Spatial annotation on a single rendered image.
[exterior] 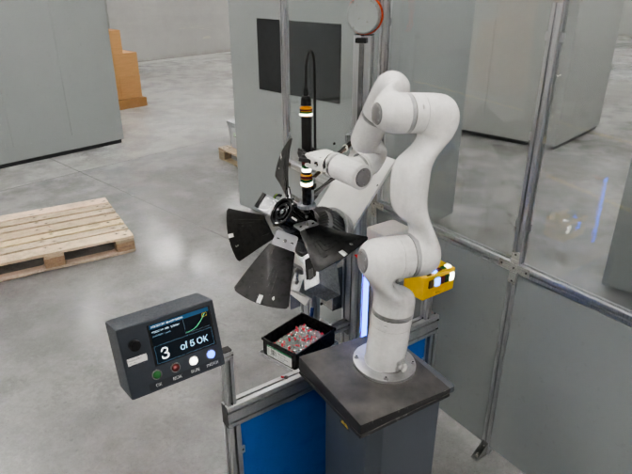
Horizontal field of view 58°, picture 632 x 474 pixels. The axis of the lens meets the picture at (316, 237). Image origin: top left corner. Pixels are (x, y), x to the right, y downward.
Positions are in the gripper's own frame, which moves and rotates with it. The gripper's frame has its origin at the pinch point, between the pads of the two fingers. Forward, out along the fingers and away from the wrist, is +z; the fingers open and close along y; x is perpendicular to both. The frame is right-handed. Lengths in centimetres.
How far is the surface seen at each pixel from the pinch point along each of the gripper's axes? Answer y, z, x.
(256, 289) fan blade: -22, 1, -50
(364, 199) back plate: 30.3, 2.8, -25.9
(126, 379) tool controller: -83, -43, -33
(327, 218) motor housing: 11.7, 2.4, -29.5
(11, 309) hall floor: -89, 219, -151
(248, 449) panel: -48, -38, -81
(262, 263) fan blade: -16.5, 5.0, -42.1
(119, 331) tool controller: -82, -40, -21
